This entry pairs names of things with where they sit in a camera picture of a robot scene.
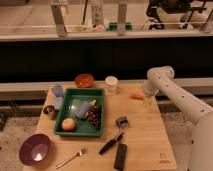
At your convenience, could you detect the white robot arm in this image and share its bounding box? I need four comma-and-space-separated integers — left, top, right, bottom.
143, 66, 213, 171

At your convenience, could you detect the white paper cup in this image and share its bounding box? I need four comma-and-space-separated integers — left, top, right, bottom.
105, 76, 118, 92

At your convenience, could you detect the dark grape bunch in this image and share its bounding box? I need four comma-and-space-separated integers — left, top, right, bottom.
86, 105, 101, 130

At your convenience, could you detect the blue sponge block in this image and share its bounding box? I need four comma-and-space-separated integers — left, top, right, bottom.
76, 102, 91, 119

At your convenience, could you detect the black rectangular block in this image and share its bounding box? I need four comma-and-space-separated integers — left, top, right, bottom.
114, 143, 127, 171

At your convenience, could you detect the orange bowl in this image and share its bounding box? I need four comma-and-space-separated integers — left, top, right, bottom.
75, 74, 94, 88

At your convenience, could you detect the green plastic tray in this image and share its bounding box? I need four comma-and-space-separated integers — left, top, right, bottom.
54, 88, 105, 137

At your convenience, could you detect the metal fork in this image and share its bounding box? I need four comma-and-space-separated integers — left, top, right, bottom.
56, 147, 87, 169

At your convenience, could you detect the peach fruit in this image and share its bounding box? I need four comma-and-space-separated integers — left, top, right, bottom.
62, 118, 76, 131

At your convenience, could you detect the green box on shelf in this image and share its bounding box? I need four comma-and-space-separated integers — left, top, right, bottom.
108, 22, 132, 31

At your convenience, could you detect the light blue cup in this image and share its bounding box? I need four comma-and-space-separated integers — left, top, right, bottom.
51, 84, 63, 98

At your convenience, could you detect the dark robot in background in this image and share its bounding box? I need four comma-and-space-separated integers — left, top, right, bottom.
146, 0, 207, 29

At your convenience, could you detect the purple bowl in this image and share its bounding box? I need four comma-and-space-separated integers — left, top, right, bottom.
19, 134, 51, 166

